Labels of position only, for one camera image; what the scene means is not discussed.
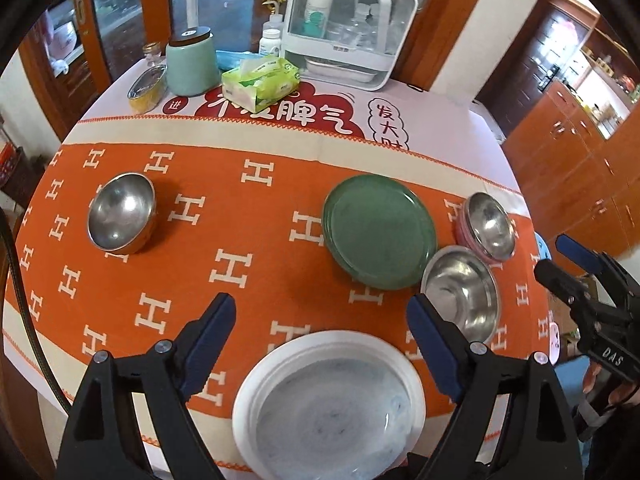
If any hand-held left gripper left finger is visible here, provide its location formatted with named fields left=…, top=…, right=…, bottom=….
left=54, top=292, right=237, bottom=480

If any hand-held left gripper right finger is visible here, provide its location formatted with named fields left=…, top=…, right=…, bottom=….
left=406, top=294, right=583, bottom=480

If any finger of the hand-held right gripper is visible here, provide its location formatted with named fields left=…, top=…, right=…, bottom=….
left=556, top=234, right=608, bottom=273
left=534, top=259, right=591, bottom=311

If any pink steel bowl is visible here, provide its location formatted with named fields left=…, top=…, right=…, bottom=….
left=454, top=192, right=517, bottom=262

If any blue patterned white plate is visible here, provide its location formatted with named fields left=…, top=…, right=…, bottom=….
left=248, top=357, right=418, bottom=480

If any green plate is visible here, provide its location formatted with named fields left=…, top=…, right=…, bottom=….
left=322, top=174, right=438, bottom=291

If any large steel bowl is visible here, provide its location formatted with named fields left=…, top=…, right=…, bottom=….
left=87, top=172, right=158, bottom=254

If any person's right hand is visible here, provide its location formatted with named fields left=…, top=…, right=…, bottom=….
left=581, top=360, right=640, bottom=408

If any blue plastic stool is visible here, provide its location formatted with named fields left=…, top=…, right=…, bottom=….
left=534, top=232, right=553, bottom=266

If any wooden shelf cabinet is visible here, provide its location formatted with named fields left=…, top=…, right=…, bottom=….
left=500, top=10, right=640, bottom=276

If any brown entrance door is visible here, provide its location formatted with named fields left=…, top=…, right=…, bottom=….
left=475, top=0, right=601, bottom=111

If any wooden glass sliding door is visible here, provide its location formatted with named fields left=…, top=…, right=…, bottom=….
left=67, top=0, right=186, bottom=91
left=165, top=0, right=481, bottom=91

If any yellow can with foil lid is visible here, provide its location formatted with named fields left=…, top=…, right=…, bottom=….
left=127, top=64, right=169, bottom=115

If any green tissue pack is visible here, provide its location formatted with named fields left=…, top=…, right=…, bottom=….
left=221, top=56, right=301, bottom=115

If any teal canister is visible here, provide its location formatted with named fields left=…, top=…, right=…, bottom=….
left=165, top=26, right=222, bottom=96

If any blue face mask pack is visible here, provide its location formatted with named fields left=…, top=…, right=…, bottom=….
left=215, top=51, right=261, bottom=72

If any wooden glass display cabinet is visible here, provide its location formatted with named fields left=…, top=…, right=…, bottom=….
left=20, top=0, right=113, bottom=126

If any clear plastic bottle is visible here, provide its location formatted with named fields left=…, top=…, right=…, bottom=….
left=345, top=2, right=386, bottom=51

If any white pill bottle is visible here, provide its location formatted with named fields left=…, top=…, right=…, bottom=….
left=258, top=28, right=282, bottom=57

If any pink ceramic pot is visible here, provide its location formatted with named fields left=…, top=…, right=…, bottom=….
left=42, top=10, right=78, bottom=58

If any white teal lotion bottle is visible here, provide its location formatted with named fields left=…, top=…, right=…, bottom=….
left=302, top=0, right=332, bottom=38

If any black cable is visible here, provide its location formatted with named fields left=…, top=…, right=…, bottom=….
left=0, top=205, right=76, bottom=416

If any white storage box with handle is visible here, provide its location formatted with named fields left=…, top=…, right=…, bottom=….
left=279, top=0, right=418, bottom=92

